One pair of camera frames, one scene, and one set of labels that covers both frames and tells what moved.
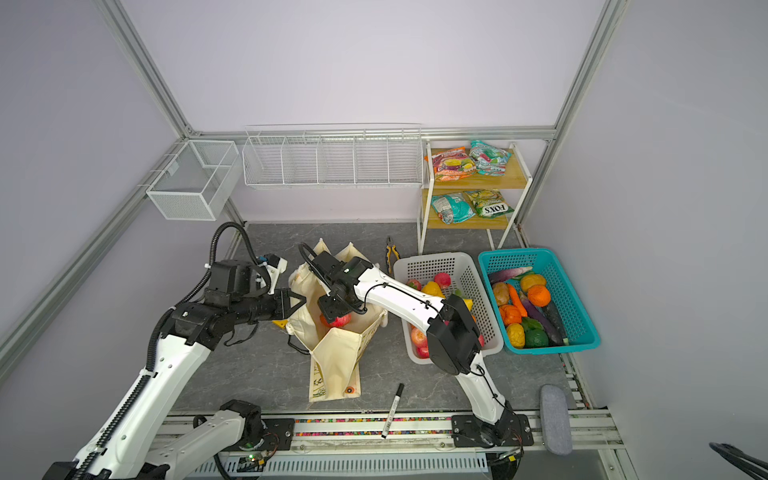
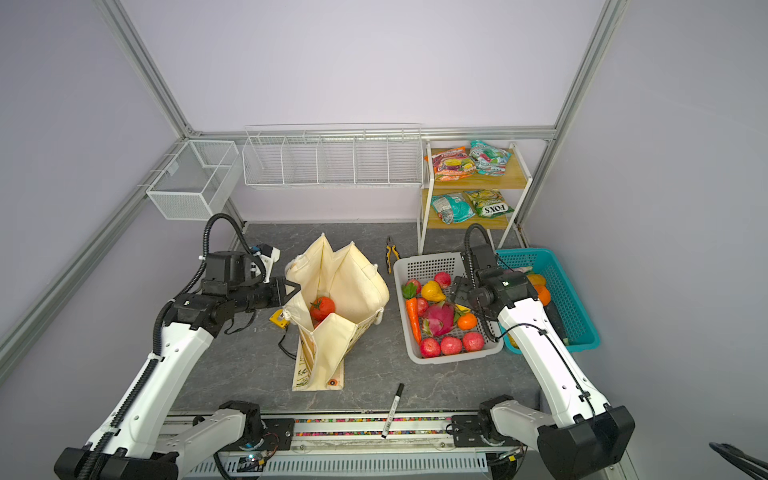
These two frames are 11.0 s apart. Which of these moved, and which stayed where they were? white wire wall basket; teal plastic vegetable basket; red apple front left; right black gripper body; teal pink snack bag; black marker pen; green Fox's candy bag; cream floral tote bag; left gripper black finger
Moved: right black gripper body; left gripper black finger; cream floral tote bag
Stayed: green Fox's candy bag; white wire wall basket; red apple front left; teal pink snack bag; black marker pen; teal plastic vegetable basket
